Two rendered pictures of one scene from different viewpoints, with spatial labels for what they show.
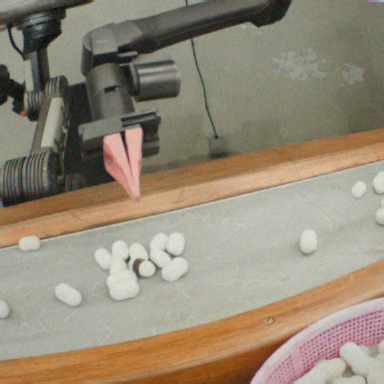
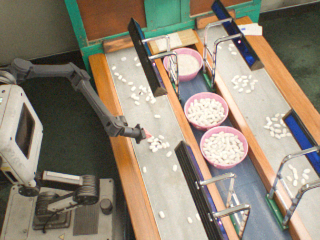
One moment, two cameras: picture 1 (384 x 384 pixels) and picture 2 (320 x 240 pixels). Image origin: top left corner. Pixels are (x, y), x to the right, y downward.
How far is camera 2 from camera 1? 203 cm
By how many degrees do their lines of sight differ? 71
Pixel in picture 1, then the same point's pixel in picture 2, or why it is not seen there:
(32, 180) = (96, 183)
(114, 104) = (136, 129)
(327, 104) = not seen: outside the picture
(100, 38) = (118, 124)
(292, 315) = (183, 120)
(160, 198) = (128, 141)
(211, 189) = not seen: hidden behind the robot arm
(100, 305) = (170, 149)
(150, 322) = (175, 141)
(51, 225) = (136, 165)
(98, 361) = (191, 143)
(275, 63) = not seen: outside the picture
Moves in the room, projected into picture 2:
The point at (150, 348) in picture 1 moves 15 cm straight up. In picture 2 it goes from (188, 136) to (188, 121)
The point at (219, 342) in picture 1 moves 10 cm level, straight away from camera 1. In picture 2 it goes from (187, 128) to (170, 129)
